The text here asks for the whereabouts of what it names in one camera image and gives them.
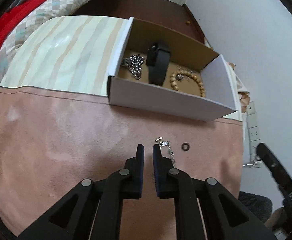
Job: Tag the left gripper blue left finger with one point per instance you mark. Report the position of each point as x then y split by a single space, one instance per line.
92 209

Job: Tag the white cardboard box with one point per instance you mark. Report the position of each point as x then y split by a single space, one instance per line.
198 83

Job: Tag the white power strip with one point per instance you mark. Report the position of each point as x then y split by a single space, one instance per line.
253 134

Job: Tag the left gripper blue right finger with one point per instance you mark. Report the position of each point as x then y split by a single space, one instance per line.
204 209

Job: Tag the pink striped table cloth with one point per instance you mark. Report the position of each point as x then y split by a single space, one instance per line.
57 128

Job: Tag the black smart watch band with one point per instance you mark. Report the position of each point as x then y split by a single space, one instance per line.
158 58

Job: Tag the dark fuzzy clothing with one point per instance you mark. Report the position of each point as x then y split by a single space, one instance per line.
260 206

